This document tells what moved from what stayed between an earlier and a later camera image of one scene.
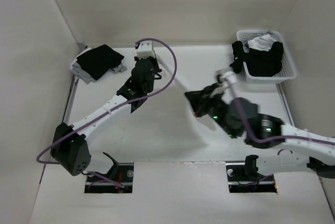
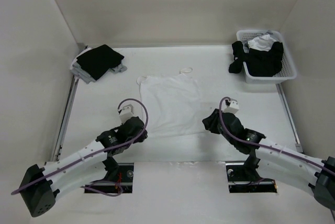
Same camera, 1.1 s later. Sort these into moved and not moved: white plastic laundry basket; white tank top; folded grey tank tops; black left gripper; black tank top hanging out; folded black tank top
Moved: white tank top; black left gripper
Not moved: white plastic laundry basket; folded black tank top; black tank top hanging out; folded grey tank tops
